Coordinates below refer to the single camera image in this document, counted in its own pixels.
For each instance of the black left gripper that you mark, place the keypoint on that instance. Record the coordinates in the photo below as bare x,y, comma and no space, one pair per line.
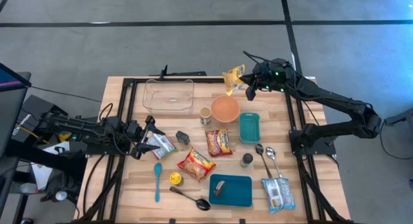
135,131

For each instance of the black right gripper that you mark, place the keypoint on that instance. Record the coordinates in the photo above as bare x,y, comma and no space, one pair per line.
274,77

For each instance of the silver green food packet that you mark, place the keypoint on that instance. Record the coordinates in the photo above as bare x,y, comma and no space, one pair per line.
164,146

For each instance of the yellow ramen noodle packet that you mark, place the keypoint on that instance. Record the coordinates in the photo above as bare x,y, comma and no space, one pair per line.
233,78

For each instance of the dark green spice tin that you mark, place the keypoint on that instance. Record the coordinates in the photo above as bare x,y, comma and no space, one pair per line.
182,137

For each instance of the yellow lid spice can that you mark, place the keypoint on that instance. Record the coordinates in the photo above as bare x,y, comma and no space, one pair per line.
175,179

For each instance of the dark metal spoon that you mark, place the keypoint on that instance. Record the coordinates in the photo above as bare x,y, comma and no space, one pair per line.
259,148

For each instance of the black lid pepper shaker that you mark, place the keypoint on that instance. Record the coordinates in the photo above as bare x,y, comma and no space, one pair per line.
247,159

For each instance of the small foil sauce packet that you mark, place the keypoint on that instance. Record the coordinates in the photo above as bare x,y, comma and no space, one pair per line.
219,188

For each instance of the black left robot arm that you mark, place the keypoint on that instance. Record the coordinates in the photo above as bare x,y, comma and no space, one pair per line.
93,130

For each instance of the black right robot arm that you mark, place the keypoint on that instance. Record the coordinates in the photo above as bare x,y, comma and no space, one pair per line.
338,103

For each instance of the blue white food packet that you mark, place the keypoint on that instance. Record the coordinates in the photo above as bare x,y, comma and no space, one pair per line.
277,195

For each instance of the blue plastic spoon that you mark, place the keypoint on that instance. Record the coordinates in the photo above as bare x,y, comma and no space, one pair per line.
157,168

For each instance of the orange bowl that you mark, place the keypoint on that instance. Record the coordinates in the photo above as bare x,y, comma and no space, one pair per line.
226,108

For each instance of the clear plastic container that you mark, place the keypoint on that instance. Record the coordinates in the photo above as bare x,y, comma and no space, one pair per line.
167,95

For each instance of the small teal tray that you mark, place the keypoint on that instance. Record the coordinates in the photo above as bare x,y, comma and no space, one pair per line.
249,128

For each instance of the red ramen noodle packet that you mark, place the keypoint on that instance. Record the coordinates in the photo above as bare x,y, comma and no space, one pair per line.
195,164
218,142

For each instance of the small beige cup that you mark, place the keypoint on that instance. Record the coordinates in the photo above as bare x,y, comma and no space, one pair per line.
205,116

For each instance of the silver metal spoon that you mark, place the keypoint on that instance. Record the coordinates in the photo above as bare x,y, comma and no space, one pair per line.
270,152

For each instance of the black shiny metal spoon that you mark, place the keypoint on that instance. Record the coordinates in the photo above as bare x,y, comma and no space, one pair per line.
203,204

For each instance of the black bag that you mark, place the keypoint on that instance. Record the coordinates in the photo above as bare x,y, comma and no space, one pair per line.
61,182

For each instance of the large teal blue bin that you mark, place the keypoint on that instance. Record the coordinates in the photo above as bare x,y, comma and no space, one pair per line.
235,191

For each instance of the white capped bottle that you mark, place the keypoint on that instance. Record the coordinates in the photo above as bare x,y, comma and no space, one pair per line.
61,195

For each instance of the black desk beam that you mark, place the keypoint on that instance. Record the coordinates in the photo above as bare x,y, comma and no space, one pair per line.
38,156

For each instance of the white paper sheet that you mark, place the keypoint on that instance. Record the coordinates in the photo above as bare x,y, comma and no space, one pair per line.
42,175

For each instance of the black equipment case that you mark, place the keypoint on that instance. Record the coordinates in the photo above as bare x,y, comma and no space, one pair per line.
35,107

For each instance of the black computer monitor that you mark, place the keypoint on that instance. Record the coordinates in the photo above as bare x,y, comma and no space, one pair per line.
9,104

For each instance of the grey floor stand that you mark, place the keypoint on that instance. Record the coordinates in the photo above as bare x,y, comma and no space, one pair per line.
400,117

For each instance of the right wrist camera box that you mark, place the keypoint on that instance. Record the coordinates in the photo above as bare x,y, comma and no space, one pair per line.
251,93

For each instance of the black aluminium rig frame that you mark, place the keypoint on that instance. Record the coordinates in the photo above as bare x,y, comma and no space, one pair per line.
193,79

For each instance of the black frame bracket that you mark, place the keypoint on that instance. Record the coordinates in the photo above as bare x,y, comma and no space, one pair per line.
165,72

